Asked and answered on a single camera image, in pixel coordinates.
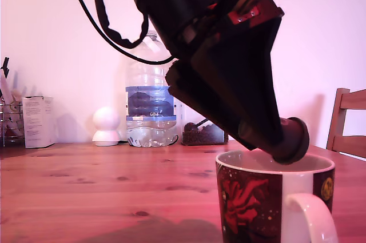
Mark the dark coffee capsule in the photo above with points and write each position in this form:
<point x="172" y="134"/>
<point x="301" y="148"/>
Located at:
<point x="294" y="140"/>

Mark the black coffee scoop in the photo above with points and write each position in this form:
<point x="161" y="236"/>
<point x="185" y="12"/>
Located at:
<point x="189" y="127"/>

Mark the coffee beans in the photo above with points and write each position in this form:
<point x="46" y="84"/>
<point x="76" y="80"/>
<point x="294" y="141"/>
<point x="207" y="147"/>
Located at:
<point x="206" y="135"/>

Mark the dark floral coffee mug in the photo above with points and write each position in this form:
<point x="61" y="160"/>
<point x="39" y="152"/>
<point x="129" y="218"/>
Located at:
<point x="246" y="197"/>

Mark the clear plastic storage container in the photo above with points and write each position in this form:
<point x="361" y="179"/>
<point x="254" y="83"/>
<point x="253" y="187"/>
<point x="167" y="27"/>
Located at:
<point x="179" y="117"/>

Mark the large clear water bottle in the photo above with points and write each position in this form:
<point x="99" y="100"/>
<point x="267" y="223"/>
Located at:
<point x="148" y="128"/>

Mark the wooden chair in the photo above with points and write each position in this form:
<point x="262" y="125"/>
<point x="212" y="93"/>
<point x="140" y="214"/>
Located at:
<point x="354" y="98"/>

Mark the white cardboard box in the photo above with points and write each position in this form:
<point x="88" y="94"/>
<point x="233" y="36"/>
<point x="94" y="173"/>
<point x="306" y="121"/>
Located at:
<point x="35" y="123"/>

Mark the pale wooden utensil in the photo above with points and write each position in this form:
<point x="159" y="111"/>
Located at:
<point x="14" y="100"/>

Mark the small white round camera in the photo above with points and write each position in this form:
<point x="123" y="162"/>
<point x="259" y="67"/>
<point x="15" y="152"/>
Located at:
<point x="105" y="120"/>

